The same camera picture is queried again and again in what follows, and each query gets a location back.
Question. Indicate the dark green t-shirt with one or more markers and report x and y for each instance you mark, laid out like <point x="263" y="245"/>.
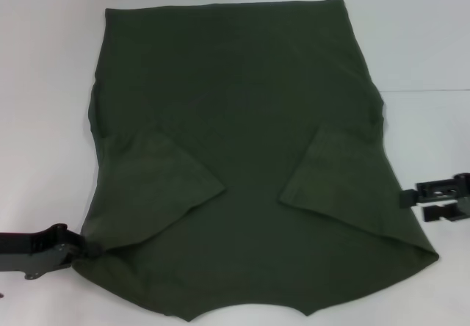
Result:
<point x="249" y="138"/>

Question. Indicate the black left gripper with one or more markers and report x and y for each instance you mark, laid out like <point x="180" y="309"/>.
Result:
<point x="33" y="250"/>

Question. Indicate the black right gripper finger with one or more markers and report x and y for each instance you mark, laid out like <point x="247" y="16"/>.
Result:
<point x="446" y="214"/>
<point x="429" y="192"/>

